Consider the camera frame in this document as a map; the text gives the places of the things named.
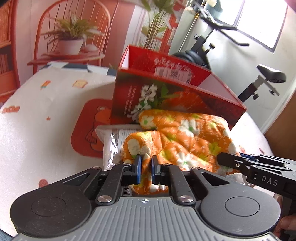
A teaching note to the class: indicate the printed living room backdrop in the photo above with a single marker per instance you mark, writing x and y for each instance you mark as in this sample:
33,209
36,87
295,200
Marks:
33,33

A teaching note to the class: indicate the orange floral quilted cloth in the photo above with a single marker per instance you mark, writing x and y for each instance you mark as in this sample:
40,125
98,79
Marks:
186,140

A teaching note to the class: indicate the white patterned tablecloth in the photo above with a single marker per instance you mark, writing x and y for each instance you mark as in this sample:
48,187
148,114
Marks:
54,187

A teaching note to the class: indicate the black exercise bike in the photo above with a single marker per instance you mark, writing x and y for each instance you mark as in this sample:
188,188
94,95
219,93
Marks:
258,24

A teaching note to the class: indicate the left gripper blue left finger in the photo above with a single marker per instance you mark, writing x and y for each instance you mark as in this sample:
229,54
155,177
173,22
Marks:
132,172

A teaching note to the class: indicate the red strawberry cardboard box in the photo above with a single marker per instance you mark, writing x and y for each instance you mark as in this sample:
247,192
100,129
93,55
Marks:
152,80

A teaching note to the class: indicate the clear plastic packaged item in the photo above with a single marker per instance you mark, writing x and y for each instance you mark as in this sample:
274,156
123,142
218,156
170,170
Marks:
113,138

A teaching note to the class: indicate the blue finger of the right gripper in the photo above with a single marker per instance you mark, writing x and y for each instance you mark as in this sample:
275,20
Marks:
251,157

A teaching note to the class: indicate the person's right hand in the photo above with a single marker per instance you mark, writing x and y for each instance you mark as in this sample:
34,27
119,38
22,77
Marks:
286,222

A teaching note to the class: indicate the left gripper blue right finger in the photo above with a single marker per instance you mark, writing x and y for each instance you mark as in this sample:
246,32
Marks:
159,172

